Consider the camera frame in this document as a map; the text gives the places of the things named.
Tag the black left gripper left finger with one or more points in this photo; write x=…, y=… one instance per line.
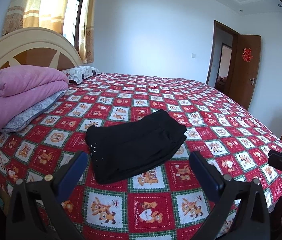
x=35, y=210

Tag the window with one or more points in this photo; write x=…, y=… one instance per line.
x=71, y=19

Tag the cream wooden headboard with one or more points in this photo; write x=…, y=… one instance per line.
x=38, y=47

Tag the red patchwork bear bedspread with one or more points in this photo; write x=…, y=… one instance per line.
x=166, y=202

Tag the yellow curtain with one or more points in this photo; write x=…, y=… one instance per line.
x=50, y=14

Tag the pink folded blanket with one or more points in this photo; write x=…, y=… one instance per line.
x=23, y=86

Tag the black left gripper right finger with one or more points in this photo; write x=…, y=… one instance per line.
x=240, y=210

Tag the brown wooden door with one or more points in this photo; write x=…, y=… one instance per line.
x=246, y=65

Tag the black pants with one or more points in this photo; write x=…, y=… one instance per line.
x=126, y=150

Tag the grey patterned pillow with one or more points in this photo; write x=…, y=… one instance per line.
x=20, y=121

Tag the grey white pillow far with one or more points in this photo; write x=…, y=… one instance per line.
x=80, y=73

